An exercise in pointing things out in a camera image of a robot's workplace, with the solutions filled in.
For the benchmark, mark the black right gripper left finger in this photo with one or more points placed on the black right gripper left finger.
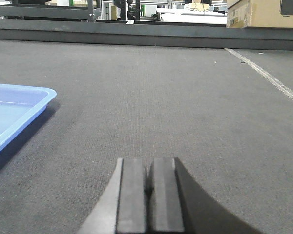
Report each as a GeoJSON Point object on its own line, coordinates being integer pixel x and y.
{"type": "Point", "coordinates": [122, 208]}

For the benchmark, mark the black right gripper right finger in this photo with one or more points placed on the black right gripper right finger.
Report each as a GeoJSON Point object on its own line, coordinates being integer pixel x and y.
{"type": "Point", "coordinates": [179, 205]}

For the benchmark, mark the blue plastic tray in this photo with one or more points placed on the blue plastic tray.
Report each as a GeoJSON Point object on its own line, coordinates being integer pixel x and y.
{"type": "Point", "coordinates": [19, 106]}

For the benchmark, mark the serrated metal strip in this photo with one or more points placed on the serrated metal strip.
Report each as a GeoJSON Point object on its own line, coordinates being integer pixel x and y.
{"type": "Point", "coordinates": [268, 76]}

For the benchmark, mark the white background table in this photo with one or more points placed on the white background table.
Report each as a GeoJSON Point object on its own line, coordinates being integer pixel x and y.
{"type": "Point", "coordinates": [191, 16]}

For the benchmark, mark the cardboard box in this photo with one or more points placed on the cardboard box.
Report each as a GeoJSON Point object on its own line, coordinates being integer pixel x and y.
{"type": "Point", "coordinates": [256, 13]}

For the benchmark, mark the dark metal shelf frame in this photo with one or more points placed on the dark metal shelf frame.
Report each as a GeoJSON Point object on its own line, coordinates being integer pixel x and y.
{"type": "Point", "coordinates": [49, 11]}

